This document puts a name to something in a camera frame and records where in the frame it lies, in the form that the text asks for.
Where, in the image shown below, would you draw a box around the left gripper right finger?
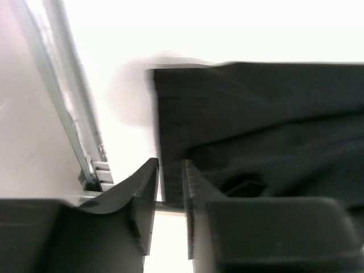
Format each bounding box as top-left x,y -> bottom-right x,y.
182,160 -> 363,272

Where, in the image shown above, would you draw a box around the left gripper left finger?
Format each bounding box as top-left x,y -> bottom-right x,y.
1,158 -> 159,272

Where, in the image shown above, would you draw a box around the black trousers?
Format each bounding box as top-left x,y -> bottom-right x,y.
151,63 -> 363,208

